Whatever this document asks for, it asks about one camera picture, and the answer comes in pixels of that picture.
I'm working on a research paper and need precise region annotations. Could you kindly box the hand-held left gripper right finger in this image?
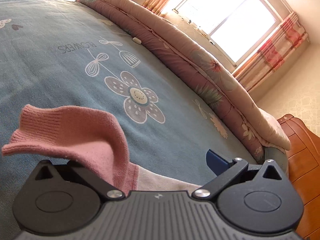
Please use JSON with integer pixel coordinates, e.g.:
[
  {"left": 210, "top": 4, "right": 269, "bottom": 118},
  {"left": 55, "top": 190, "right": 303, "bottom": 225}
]
[{"left": 191, "top": 149, "right": 287, "bottom": 202}]

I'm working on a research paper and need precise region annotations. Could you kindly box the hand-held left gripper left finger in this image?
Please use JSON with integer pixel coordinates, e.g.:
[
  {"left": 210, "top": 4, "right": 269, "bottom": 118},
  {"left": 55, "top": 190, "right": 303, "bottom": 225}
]
[{"left": 32, "top": 159, "right": 125, "bottom": 201}]

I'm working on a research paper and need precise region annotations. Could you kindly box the pink and cream knit sweater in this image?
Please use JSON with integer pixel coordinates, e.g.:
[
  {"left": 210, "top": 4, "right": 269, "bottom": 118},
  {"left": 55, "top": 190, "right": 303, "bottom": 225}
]
[{"left": 1, "top": 105, "right": 203, "bottom": 193}]

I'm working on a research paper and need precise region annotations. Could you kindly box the blue-green pillow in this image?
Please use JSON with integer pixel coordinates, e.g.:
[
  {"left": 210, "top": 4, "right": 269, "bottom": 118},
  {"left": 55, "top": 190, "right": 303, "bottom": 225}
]
[{"left": 263, "top": 145, "right": 289, "bottom": 178}]

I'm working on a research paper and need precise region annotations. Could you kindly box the wooden bed headboard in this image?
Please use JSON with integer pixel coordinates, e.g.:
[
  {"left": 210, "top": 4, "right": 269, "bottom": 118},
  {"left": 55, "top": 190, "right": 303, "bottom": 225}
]
[{"left": 276, "top": 114, "right": 320, "bottom": 240}]

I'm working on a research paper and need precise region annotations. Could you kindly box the folded pink floral quilt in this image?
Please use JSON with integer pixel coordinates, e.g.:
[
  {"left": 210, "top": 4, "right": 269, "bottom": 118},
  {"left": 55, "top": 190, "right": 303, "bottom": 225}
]
[{"left": 75, "top": 0, "right": 292, "bottom": 159}]

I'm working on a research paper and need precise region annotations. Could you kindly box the blue floral bed sheet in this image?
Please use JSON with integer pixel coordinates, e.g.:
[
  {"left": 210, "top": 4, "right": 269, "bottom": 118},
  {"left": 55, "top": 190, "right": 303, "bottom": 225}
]
[{"left": 0, "top": 0, "right": 289, "bottom": 230}]

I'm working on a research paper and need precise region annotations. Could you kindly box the window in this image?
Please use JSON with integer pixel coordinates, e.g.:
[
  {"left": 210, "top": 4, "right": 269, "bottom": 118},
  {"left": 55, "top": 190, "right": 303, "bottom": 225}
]
[{"left": 172, "top": 0, "right": 283, "bottom": 64}]

